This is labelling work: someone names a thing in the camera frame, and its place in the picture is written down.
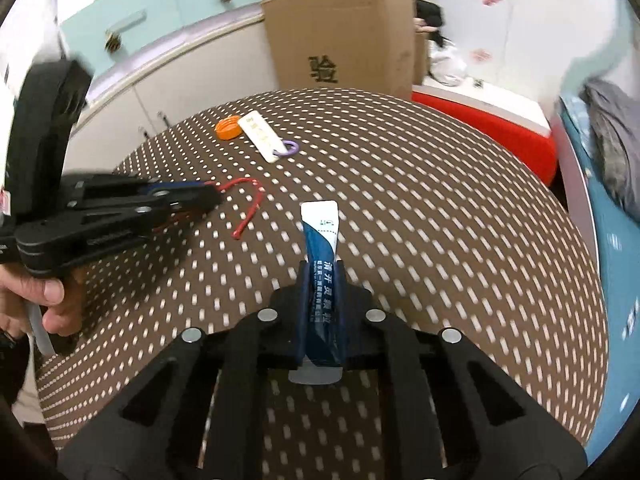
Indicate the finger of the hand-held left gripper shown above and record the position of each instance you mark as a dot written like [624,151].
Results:
[175,189]
[125,225]

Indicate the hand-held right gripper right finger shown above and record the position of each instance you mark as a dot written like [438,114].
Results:
[340,310]

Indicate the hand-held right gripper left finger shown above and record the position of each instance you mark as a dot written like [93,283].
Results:
[302,310]

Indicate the blue and white sachet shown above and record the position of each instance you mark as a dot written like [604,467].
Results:
[320,245]

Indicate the person's left hand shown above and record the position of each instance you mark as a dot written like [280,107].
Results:
[35,291]

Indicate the orange bottle cap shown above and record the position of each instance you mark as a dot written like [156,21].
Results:
[229,130]

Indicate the brown dotted tablecloth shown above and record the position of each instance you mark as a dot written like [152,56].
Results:
[425,210]

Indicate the white cabinet with green drawers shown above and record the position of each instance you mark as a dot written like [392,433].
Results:
[165,15]

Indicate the large cardboard box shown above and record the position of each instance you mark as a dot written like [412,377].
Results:
[350,40]

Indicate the red stool with white lid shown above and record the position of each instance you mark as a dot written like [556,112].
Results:
[500,130]

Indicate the small cardboard box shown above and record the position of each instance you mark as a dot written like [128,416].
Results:
[421,60]

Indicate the white plastic bag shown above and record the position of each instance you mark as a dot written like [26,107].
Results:
[447,65]

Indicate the bed with blue sheet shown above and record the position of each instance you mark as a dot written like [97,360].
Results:
[620,280]

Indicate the black bag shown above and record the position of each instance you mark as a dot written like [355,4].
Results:
[429,15]

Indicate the grey blanket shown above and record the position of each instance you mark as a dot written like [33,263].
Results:
[615,140]

